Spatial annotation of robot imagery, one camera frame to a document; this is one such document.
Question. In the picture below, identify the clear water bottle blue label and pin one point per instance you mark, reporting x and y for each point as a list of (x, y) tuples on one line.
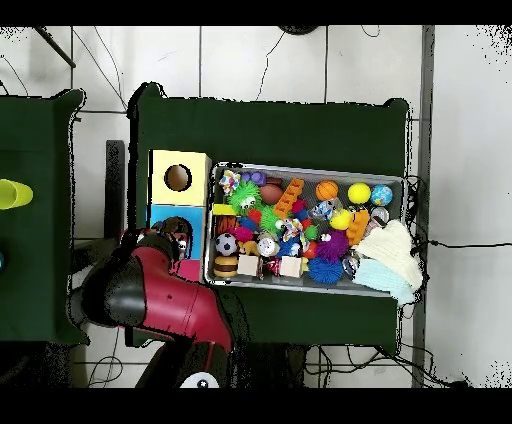
[(326, 208)]

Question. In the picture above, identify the light blue waffle cloth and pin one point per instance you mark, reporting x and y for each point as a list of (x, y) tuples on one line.
[(380, 278)]

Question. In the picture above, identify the cream waffle cloth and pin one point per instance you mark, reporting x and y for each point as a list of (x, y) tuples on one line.
[(394, 248)]

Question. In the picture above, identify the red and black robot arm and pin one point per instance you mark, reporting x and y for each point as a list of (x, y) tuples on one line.
[(176, 304)]

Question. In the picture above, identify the wooden box with three holes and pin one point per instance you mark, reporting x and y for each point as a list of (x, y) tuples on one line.
[(160, 192)]

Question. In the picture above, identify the silver mesh bin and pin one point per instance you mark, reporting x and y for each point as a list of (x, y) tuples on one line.
[(280, 284)]

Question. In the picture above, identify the small soccer ball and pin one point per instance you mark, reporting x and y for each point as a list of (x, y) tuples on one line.
[(226, 244)]

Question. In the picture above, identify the toy hamburger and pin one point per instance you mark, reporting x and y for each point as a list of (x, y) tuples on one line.
[(225, 266)]

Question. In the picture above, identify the small wooden block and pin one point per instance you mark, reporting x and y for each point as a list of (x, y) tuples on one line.
[(248, 265)]

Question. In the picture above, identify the green spiky ball with eyes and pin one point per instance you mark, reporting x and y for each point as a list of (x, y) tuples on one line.
[(245, 198)]

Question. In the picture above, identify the large wooden block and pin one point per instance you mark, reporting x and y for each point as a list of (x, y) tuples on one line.
[(290, 267)]

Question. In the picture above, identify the orange plastic block with holes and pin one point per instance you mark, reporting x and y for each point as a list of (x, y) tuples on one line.
[(288, 198)]

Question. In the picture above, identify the dark green tablecloth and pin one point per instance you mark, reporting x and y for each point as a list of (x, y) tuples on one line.
[(36, 280), (260, 132)]

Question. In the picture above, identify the blue spiky ball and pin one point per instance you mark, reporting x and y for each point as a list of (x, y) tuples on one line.
[(326, 271)]

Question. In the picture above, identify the purple spiky toy with eyes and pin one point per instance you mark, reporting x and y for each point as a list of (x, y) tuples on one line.
[(332, 244)]

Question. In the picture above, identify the small orange basketball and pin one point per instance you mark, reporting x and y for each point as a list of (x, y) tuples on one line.
[(327, 190)]

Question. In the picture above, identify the yellow-green cup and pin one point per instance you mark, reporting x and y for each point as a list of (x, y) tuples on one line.
[(14, 194)]

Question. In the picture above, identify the yellow ball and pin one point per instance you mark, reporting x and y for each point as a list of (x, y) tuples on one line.
[(359, 193)]

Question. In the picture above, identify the black rod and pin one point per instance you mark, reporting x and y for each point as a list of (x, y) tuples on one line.
[(56, 48)]

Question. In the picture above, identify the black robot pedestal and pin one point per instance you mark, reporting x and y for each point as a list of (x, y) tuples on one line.
[(272, 366)]

